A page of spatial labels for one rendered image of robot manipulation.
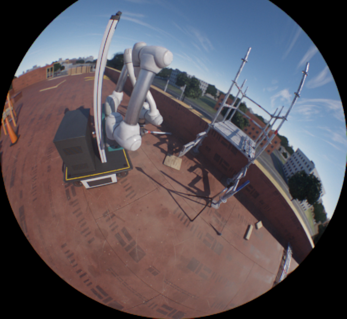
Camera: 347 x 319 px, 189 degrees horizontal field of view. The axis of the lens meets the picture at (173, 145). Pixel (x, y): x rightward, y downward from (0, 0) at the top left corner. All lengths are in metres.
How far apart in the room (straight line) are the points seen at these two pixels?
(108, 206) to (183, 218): 1.00
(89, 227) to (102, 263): 0.47
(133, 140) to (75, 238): 1.40
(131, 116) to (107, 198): 1.13
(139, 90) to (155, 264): 1.67
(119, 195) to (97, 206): 0.35
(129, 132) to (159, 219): 1.13
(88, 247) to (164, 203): 1.21
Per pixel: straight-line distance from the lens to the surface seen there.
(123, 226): 1.42
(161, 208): 1.50
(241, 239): 2.26
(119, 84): 1.44
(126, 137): 0.73
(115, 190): 1.54
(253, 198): 2.76
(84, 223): 1.54
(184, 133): 2.71
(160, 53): 0.63
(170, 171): 1.82
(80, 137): 0.98
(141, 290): 1.63
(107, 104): 1.32
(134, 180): 1.60
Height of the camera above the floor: 1.41
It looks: 37 degrees down
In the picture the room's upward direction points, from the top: 24 degrees clockwise
